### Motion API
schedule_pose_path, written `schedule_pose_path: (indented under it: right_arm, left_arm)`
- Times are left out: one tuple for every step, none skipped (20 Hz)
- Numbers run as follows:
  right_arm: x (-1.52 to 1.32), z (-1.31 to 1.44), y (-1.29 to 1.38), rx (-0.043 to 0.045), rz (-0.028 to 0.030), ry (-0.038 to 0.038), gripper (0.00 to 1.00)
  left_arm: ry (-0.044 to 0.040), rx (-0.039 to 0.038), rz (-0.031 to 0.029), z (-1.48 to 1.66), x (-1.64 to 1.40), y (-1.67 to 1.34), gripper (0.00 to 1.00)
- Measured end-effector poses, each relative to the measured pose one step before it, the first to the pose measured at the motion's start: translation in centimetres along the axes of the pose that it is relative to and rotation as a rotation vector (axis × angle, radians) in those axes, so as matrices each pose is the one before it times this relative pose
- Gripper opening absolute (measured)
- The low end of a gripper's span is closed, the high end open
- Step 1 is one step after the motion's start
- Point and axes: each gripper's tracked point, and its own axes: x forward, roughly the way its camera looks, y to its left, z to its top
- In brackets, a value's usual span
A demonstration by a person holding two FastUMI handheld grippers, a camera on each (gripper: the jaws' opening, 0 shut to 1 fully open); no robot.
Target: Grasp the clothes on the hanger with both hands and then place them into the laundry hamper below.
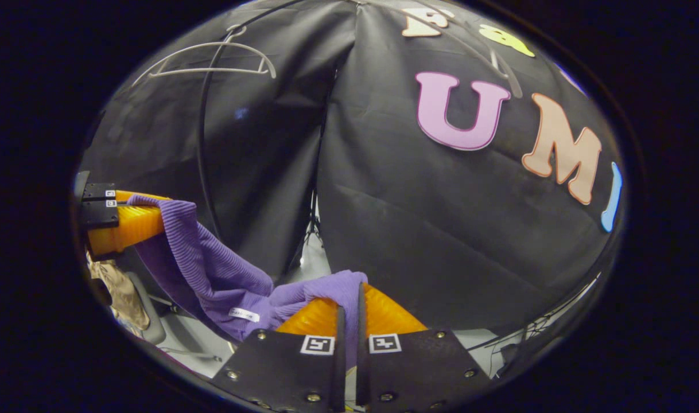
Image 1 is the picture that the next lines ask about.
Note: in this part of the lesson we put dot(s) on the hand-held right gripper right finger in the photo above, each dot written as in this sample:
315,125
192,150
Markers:
363,367

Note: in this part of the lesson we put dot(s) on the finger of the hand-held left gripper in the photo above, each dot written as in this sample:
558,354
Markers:
100,215
100,191

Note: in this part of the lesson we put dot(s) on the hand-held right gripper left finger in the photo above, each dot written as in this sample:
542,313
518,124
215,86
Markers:
340,367

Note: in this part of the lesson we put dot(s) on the purple ribbed shirt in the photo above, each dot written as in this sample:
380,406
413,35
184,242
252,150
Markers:
212,269

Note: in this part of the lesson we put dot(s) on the black clothes rack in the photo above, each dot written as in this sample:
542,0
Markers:
201,143

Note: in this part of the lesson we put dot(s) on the plain white hanger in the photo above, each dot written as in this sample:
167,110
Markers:
212,71

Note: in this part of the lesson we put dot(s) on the gray curved bar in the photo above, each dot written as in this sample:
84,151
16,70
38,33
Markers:
151,321

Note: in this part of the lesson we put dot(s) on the black tripod stand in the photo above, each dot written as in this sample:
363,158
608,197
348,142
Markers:
314,229

